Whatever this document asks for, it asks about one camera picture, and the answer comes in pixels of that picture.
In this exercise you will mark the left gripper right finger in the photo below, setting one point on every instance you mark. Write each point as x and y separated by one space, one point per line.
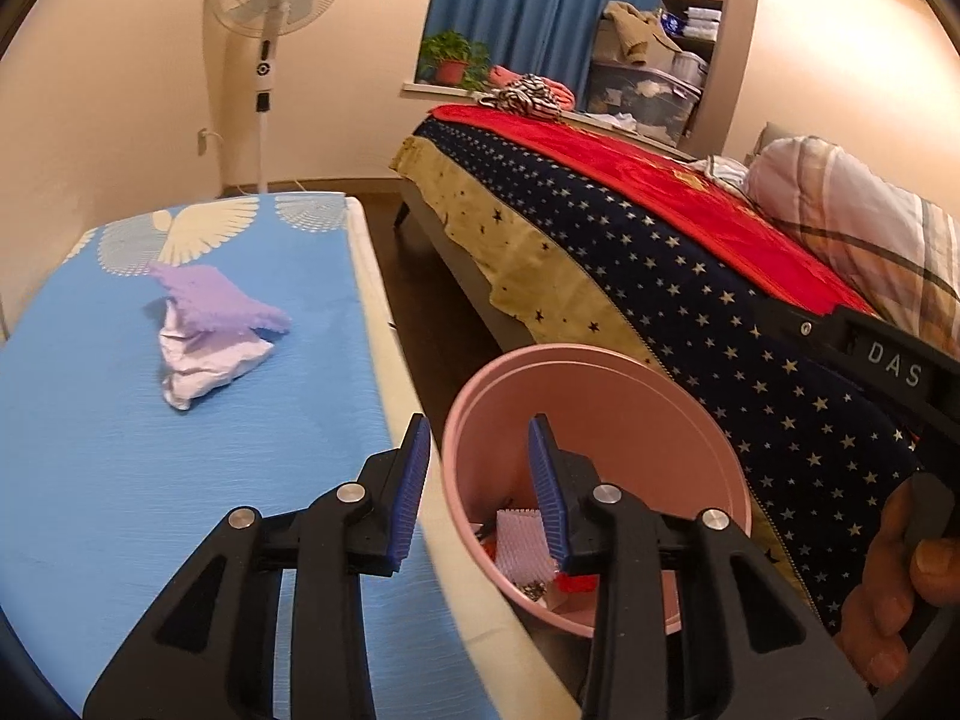
689 602

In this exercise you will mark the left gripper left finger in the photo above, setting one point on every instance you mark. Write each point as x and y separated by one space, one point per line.
205 648

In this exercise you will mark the lilac foam sheet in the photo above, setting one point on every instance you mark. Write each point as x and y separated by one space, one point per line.
522 552

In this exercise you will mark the white paper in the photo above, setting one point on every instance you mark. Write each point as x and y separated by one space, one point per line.
196 363

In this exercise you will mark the purple foam net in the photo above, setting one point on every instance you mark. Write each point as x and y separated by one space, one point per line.
207 301

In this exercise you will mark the red package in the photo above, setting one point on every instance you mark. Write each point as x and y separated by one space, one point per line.
575 584

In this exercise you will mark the pink plastic trash bin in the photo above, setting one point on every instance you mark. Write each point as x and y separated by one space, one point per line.
642 431

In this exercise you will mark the person's right hand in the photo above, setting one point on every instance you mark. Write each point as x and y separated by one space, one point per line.
895 576

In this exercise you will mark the starry navy bed blanket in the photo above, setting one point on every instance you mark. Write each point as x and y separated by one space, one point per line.
820 458

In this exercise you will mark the plaid pillow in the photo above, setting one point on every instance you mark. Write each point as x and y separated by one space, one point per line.
897 249

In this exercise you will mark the red bed blanket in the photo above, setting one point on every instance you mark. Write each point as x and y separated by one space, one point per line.
617 208

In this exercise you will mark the clear plastic storage box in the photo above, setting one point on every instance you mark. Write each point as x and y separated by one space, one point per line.
644 100

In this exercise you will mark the wooden bookshelf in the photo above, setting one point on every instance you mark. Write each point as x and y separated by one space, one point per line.
719 32

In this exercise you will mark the beige jacket on box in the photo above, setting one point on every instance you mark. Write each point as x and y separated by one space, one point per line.
629 36

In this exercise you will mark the zebra striped cloth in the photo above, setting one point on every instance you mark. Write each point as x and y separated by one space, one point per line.
517 104

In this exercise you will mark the pink cloth on sill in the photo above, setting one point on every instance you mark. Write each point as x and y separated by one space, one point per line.
534 87

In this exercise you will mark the potted green plant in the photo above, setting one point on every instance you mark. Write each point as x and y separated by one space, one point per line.
448 58

